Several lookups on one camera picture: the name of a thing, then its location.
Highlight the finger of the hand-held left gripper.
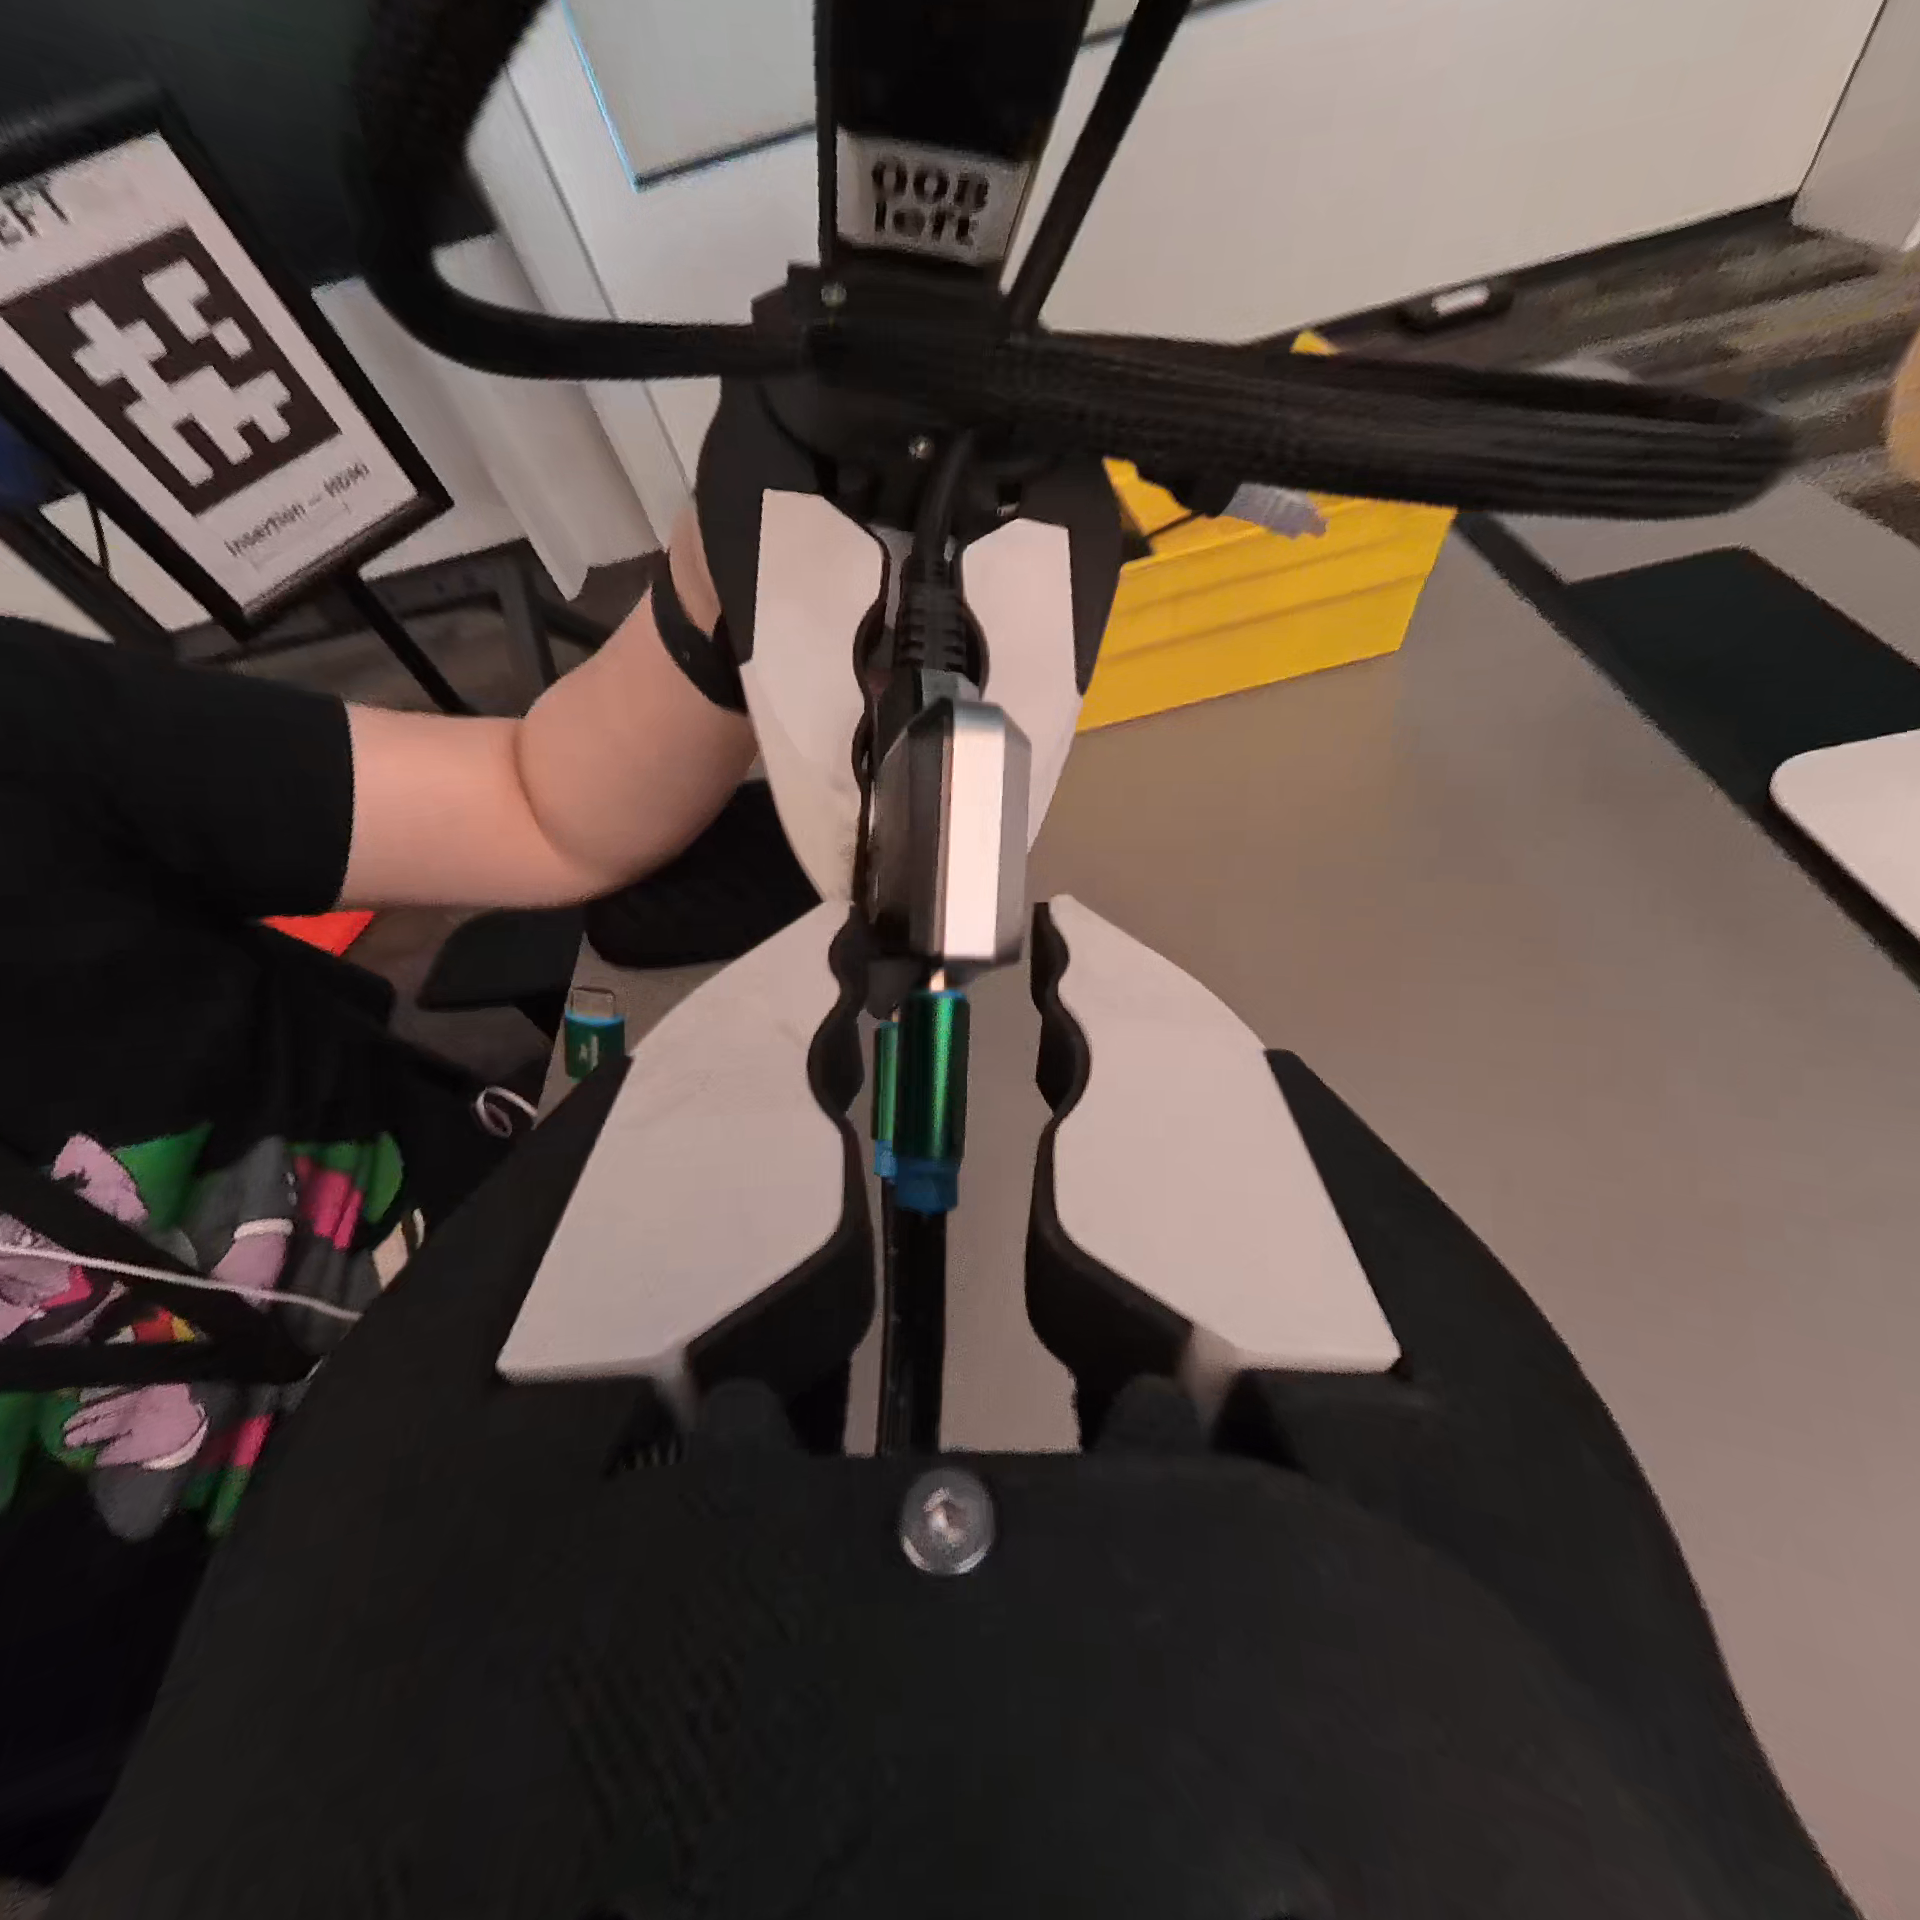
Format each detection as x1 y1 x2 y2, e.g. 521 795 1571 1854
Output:
959 514 1086 841
742 487 903 912

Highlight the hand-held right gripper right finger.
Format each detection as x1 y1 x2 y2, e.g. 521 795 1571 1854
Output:
1023 893 1408 1383

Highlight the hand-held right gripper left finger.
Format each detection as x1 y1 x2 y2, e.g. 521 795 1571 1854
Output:
491 907 885 1391

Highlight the yellow plastic bin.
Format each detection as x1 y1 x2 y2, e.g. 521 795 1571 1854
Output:
1071 335 1460 735

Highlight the person's left forearm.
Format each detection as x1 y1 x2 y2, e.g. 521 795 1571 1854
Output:
342 504 764 912

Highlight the black wristband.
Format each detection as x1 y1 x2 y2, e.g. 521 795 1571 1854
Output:
646 551 749 718

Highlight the black ribbed pad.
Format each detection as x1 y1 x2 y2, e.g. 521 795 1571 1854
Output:
582 817 827 973

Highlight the person's black shirt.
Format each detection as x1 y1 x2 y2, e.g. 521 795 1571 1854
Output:
0 614 589 1158

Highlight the black rectangular desk mat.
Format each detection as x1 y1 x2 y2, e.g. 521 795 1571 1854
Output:
1556 545 1920 963

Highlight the framed marker sign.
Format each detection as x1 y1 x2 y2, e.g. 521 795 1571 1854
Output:
0 87 456 645

